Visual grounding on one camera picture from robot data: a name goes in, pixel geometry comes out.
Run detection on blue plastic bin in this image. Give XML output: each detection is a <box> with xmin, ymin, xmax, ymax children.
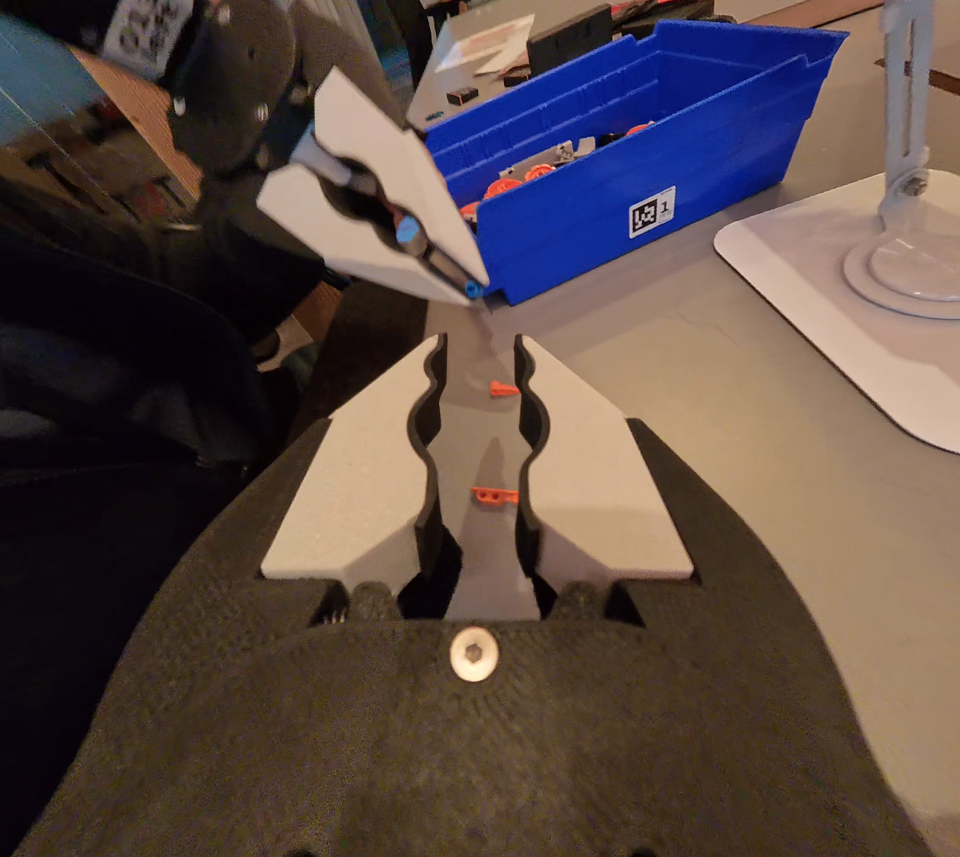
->
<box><xmin>423</xmin><ymin>19</ymin><xmax>850</xmax><ymax>308</ymax></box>

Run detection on small black box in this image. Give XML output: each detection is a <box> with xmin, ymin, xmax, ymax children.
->
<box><xmin>525</xmin><ymin>4</ymin><xmax>617</xmax><ymax>79</ymax></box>

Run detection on person's left forearm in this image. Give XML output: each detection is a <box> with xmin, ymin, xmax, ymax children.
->
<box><xmin>187</xmin><ymin>174</ymin><xmax>346</xmax><ymax>348</ymax></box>

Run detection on white book stand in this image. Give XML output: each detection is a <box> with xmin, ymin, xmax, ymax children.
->
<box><xmin>712</xmin><ymin>0</ymin><xmax>960</xmax><ymax>455</ymax></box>

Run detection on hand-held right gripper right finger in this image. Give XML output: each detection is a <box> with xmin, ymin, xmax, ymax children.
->
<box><xmin>513</xmin><ymin>333</ymin><xmax>695</xmax><ymax>622</ymax></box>

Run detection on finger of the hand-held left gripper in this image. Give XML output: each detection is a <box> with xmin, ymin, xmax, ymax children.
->
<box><xmin>311</xmin><ymin>65</ymin><xmax>492</xmax><ymax>288</ymax></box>
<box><xmin>256</xmin><ymin>165</ymin><xmax>474</xmax><ymax>307</ymax></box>

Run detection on white red paper packet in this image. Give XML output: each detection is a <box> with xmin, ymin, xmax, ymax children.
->
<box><xmin>435</xmin><ymin>13</ymin><xmax>538</xmax><ymax>78</ymax></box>

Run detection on black perforated pad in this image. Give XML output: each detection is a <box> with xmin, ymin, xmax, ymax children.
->
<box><xmin>288</xmin><ymin>279</ymin><xmax>430</xmax><ymax>447</ymax></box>

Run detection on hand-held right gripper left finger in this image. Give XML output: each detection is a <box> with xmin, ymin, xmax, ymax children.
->
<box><xmin>260</xmin><ymin>333</ymin><xmax>464</xmax><ymax>622</ymax></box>

